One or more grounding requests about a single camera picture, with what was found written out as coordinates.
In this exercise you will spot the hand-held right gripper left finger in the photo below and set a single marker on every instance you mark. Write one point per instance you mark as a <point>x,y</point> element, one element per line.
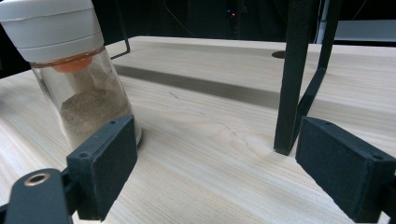
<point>102,168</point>

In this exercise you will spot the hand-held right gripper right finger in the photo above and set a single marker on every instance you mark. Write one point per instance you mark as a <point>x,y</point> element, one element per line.
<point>342,168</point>

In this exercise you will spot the white lid spice jar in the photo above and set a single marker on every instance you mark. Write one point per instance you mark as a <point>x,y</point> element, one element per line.
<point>56,31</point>

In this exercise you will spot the black metal shelf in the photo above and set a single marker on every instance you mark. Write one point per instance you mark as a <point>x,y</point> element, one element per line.
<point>292,77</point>

